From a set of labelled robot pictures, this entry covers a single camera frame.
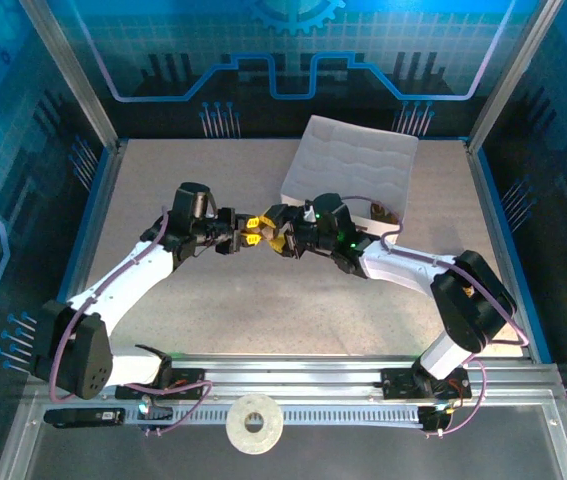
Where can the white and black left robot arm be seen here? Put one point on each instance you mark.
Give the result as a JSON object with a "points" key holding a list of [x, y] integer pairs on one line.
{"points": [[128, 280]]}

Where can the white tape roll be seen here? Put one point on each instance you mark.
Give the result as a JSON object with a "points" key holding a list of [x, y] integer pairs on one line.
{"points": [[238, 425]]}

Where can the white divided storage box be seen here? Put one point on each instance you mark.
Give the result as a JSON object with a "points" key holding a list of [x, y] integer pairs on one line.
{"points": [[353, 155]]}

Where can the black controller box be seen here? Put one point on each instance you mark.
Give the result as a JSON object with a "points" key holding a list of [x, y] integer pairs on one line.
{"points": [[155, 410], [435, 417]]}

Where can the black flat device with label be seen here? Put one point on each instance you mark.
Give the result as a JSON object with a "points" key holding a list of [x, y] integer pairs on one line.
{"points": [[78, 417]]}

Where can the aluminium front rail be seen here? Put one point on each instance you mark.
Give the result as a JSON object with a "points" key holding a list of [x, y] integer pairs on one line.
{"points": [[288, 375]]}

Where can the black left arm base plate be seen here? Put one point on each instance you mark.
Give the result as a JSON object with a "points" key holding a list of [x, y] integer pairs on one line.
{"points": [[188, 375]]}

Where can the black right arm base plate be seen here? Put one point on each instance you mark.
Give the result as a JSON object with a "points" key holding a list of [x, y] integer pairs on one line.
{"points": [[398, 382]]}

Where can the aluminium corner post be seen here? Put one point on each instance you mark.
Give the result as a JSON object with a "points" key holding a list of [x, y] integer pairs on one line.
{"points": [[513, 75], [70, 75]]}

